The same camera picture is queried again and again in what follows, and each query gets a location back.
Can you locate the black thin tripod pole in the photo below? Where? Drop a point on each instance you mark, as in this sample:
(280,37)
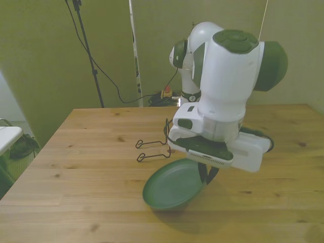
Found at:
(87,48)

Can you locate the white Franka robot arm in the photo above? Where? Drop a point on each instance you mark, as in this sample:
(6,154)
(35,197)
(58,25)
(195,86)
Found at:
(227,76)

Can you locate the dark bag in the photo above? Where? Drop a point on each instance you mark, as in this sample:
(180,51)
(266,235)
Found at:
(24,146)

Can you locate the dark green plate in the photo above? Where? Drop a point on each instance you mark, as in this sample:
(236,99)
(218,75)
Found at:
(172,187)

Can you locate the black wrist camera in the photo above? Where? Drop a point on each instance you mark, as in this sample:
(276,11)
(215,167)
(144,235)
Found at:
(205,150)

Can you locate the yellow emergency stop button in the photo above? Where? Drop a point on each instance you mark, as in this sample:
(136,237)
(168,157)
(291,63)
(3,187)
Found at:
(166,92)

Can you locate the white vertical edge strip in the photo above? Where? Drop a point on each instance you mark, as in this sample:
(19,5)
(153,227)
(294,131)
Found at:
(136,63)

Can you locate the white folding table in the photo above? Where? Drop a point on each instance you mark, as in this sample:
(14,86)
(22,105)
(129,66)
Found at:
(8,136)

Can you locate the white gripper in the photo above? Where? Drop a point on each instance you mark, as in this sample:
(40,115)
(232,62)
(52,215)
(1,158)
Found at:
(249,154)

